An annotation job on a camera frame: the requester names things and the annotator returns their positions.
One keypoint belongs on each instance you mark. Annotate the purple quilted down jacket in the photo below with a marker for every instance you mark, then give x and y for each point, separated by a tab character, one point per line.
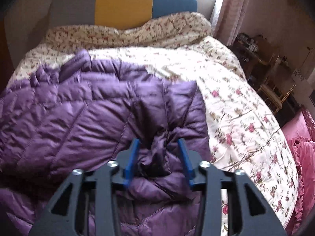
85	113

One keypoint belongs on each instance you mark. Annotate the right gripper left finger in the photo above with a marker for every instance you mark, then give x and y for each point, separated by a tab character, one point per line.
67	212

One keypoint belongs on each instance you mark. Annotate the floral bed quilt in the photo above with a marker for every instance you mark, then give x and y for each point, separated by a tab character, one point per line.
243	132

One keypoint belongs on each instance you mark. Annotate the pink ruffled pillow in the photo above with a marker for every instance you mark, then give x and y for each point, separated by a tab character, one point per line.
299	133

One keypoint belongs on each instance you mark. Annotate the pink striped curtain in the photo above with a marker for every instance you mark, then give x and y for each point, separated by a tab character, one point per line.
226	19

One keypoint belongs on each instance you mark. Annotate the cluttered wooden side shelf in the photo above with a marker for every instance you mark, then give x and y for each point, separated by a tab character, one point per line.
256	55

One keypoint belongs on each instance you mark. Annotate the grey yellow blue headboard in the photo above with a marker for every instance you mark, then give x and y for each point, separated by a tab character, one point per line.
119	14

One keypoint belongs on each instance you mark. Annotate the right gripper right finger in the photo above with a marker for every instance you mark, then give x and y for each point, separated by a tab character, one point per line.
249	212

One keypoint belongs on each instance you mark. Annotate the wooden chair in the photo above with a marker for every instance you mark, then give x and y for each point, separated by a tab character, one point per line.
275	91

